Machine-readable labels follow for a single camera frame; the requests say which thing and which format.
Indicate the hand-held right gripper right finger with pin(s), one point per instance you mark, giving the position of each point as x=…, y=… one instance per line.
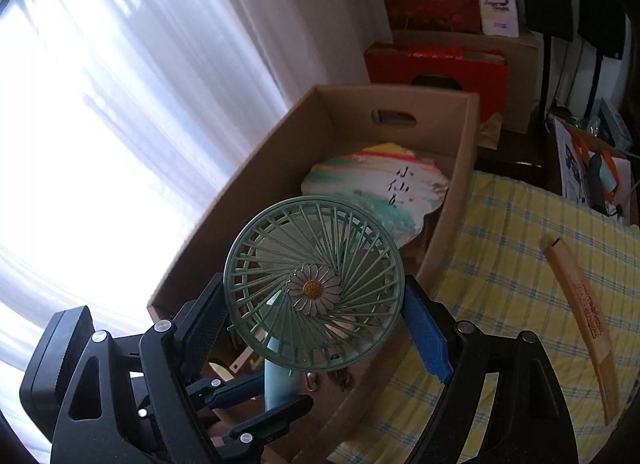
x=425, y=339

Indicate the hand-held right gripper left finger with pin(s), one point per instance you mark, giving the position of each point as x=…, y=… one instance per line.
x=202, y=324

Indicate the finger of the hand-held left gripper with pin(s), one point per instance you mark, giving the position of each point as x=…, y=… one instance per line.
x=235, y=389
x=275, y=419

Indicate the green daisy handheld fan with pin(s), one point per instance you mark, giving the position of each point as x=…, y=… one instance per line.
x=312, y=288

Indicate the painted folding fan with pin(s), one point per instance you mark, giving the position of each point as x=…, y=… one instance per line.
x=360, y=179

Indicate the yellow plaid tablecloth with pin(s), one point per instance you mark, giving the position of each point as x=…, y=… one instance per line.
x=500, y=269

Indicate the wooden fan case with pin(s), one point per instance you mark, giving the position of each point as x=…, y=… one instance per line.
x=585, y=314

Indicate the white open box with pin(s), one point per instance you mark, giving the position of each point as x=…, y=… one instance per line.
x=570, y=164

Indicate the white curtain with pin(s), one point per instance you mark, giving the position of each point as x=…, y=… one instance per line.
x=125, y=94

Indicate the red gift box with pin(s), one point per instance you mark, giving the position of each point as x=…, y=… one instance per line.
x=390, y=69

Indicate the black speaker stand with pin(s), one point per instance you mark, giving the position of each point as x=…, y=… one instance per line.
x=545, y=74
x=592, y=84

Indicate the white pink box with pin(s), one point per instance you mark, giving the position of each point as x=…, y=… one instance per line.
x=497, y=4

